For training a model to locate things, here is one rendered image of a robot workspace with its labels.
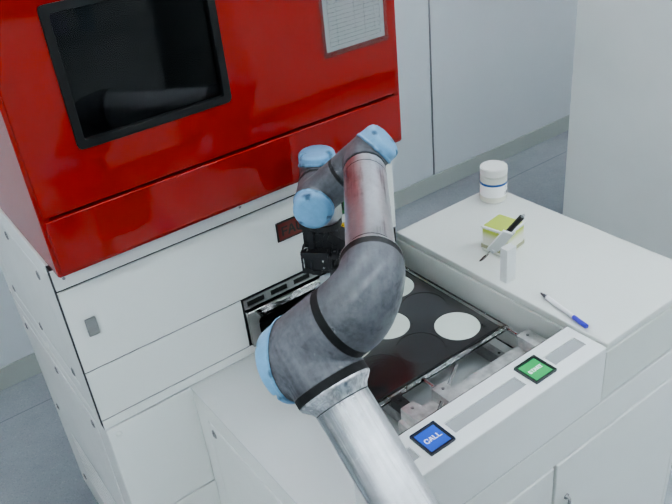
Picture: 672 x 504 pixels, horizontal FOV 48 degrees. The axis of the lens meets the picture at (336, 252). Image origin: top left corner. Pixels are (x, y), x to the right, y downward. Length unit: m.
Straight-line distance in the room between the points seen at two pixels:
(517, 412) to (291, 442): 0.45
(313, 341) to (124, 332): 0.64
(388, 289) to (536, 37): 3.56
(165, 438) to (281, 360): 0.76
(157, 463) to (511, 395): 0.83
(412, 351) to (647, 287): 0.51
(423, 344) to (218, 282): 0.46
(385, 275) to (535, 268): 0.76
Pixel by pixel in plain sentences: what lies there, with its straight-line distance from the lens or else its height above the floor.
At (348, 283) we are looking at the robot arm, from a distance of 1.00.
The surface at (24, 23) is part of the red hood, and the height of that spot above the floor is 1.66.
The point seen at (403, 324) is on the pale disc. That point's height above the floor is 0.90.
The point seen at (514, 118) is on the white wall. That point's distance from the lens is 4.51.
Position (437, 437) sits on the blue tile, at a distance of 1.32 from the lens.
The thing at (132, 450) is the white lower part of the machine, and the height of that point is 0.73.
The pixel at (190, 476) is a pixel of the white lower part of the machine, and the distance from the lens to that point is 1.88.
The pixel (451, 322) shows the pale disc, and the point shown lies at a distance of 1.67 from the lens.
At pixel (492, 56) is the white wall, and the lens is 4.23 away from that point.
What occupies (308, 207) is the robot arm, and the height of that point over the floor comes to 1.28.
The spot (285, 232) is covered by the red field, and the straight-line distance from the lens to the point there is 1.66.
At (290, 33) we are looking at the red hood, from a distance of 1.48.
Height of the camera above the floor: 1.91
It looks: 31 degrees down
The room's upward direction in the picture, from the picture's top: 6 degrees counter-clockwise
